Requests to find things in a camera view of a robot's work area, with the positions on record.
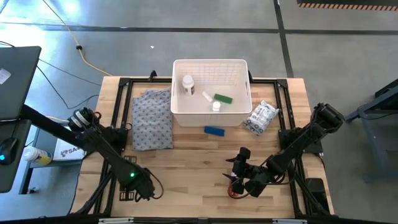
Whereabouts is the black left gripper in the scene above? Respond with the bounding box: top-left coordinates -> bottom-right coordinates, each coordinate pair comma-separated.
119,155 -> 156,202

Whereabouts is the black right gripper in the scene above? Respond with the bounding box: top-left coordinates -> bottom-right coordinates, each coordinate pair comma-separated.
222,147 -> 267,198

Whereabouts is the red liquid medicine bottle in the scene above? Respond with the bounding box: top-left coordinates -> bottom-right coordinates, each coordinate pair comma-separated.
228,170 -> 240,197

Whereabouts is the blue rectangular block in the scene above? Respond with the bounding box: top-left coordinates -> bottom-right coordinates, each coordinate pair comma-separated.
203,125 -> 226,137

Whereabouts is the white patterned supply packet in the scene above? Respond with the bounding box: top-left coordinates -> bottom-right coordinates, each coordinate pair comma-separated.
243,100 -> 280,136

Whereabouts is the large white pill bottle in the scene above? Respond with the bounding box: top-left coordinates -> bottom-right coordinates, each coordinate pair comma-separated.
182,74 -> 196,96

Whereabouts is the white perforated plastic basket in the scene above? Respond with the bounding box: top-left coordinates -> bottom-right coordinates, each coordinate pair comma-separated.
170,58 -> 253,128

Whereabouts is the grey patterned folded cloth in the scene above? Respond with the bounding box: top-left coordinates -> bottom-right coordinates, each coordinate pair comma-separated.
131,88 -> 174,152

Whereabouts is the black power brick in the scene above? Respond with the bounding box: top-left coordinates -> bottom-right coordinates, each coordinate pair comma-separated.
305,177 -> 328,212

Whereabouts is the white cardboard box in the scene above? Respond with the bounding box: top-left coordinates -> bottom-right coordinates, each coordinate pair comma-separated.
52,138 -> 86,162

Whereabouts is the grey low side table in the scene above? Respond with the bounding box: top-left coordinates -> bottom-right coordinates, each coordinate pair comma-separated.
18,127 -> 85,195

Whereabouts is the white yellow spray bottle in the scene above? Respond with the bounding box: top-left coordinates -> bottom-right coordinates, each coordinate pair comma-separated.
23,146 -> 53,166

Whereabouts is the black diagonal strut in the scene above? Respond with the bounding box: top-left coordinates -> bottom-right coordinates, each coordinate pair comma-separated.
20,104 -> 88,150

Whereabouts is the black desk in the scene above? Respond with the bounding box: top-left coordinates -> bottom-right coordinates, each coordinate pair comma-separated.
0,119 -> 32,194

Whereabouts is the black computer mouse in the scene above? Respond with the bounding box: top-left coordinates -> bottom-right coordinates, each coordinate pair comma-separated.
0,136 -> 19,166

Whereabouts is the dark blue metal cart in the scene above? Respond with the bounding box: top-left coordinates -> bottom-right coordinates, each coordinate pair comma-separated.
343,79 -> 398,183

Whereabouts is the dark grey laptop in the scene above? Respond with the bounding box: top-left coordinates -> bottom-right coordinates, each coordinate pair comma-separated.
0,45 -> 42,121

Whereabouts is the orange black hazard strip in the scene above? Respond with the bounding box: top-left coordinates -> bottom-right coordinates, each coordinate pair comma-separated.
298,2 -> 398,12

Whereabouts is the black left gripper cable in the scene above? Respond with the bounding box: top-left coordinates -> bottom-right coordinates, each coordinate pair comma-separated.
146,175 -> 165,200

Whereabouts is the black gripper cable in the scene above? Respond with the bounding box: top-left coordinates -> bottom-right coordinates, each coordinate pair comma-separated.
228,179 -> 254,200
146,175 -> 165,200

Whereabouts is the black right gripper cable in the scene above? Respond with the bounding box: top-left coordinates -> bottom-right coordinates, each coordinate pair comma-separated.
228,179 -> 254,200

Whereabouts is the silver metal bracket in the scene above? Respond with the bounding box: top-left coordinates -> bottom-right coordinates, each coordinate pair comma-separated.
272,218 -> 308,224
98,217 -> 134,224

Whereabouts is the black aluminium table frame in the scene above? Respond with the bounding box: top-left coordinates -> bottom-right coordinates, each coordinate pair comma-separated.
70,77 -> 335,218

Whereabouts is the black floor cable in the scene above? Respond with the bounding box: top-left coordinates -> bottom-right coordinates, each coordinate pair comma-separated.
37,58 -> 102,86
35,65 -> 100,110

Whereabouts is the yellow floor cable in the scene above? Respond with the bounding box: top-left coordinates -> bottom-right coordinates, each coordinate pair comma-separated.
42,0 -> 113,77

